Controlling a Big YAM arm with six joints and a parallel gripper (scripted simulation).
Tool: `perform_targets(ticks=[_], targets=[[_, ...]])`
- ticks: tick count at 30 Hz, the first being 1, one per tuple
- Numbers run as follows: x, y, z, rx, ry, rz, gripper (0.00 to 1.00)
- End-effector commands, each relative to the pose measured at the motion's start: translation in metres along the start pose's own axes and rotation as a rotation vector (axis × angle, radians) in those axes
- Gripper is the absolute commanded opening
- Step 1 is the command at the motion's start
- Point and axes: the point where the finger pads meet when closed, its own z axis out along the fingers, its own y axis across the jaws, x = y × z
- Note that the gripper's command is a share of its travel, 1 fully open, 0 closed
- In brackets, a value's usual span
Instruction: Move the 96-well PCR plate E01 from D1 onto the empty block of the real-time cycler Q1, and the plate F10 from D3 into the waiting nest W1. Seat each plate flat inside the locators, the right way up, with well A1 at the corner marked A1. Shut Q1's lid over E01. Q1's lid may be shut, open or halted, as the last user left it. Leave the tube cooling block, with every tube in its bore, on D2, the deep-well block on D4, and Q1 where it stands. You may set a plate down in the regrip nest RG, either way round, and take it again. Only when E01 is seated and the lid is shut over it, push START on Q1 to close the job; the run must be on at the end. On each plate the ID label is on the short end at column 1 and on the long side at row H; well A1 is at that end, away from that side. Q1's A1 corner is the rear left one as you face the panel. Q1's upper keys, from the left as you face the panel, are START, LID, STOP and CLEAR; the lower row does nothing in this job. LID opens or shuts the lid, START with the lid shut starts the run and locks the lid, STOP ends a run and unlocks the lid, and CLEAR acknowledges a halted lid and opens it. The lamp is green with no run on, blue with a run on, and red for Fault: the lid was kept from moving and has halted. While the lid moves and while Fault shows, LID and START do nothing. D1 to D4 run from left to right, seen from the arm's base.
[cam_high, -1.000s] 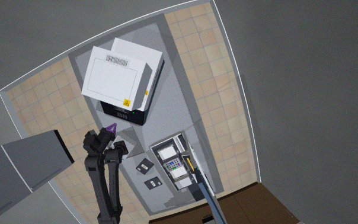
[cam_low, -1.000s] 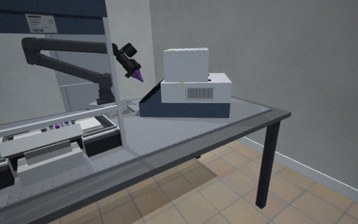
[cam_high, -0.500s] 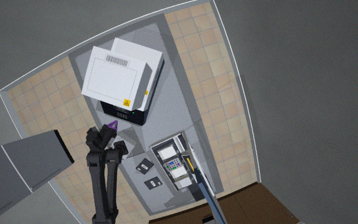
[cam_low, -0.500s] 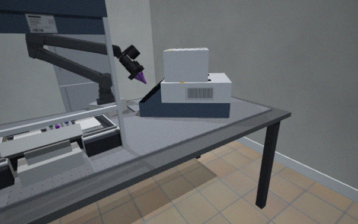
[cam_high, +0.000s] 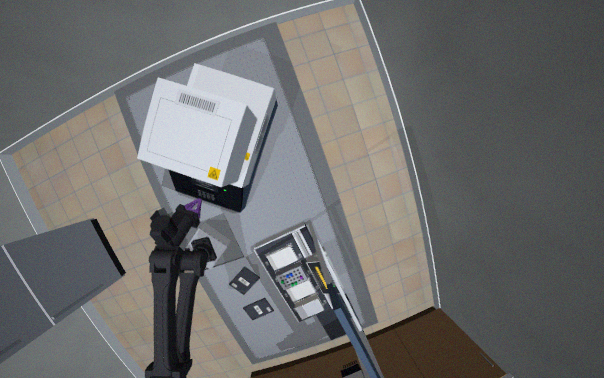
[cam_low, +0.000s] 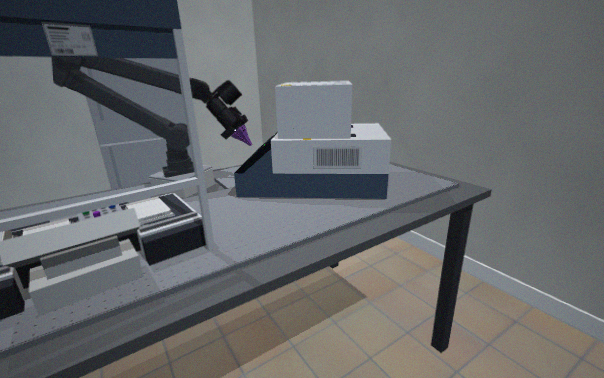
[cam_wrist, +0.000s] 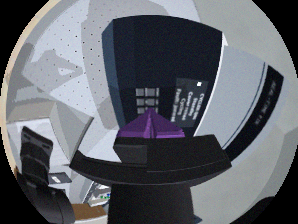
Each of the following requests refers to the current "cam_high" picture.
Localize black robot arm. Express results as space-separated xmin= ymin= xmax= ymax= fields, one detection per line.
xmin=145 ymin=208 xmax=217 ymax=378

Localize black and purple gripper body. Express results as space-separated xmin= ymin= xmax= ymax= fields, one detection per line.
xmin=175 ymin=204 xmax=200 ymax=235

